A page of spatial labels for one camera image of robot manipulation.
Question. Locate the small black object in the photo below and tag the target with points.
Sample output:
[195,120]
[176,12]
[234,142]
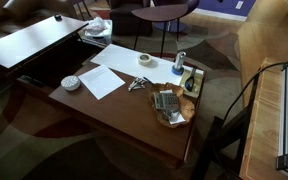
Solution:
[57,16]

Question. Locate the patterned red beige rug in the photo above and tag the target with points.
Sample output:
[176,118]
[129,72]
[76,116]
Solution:
[34,143]

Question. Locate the grey calculator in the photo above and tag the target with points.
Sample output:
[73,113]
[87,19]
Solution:
[165,101]

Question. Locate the dark lift-top table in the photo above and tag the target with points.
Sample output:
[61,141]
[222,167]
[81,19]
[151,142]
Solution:
[27,41]

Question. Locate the blue pen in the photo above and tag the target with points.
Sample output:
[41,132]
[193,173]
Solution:
[148,80]

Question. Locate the brown wooden bowl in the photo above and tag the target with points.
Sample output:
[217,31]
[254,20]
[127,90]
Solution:
[188,108]

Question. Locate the beige masking tape roll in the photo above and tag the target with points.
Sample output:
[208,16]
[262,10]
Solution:
[144,62]

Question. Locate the white rectangular board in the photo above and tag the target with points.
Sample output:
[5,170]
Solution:
[124,61]

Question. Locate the white plastic bag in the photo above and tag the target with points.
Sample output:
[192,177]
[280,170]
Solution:
[95,25]

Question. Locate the light wooden robot table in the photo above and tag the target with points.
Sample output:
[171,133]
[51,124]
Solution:
[264,126]

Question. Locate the brown wooden coffee table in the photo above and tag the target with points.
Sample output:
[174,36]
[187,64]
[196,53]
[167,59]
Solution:
[124,116]

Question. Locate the white plastic storage bin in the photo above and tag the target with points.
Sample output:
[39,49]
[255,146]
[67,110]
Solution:
[102,39]

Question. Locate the white round bowl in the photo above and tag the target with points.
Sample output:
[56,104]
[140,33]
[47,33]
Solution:
[70,83]

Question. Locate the black table leg frame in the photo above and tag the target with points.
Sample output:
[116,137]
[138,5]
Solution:
[214,143]

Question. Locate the blue tape roll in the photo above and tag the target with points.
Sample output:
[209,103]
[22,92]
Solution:
[176,71]

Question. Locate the silver drink can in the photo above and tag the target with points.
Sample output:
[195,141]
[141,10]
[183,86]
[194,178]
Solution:
[180,60]

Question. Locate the white paper sheet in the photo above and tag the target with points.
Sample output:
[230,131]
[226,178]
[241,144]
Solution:
[100,81]

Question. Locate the white wall outlet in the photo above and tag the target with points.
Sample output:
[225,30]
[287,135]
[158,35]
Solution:
[239,4]

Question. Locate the dark wooden chair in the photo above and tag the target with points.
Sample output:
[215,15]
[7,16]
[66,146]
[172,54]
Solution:
[160,13]

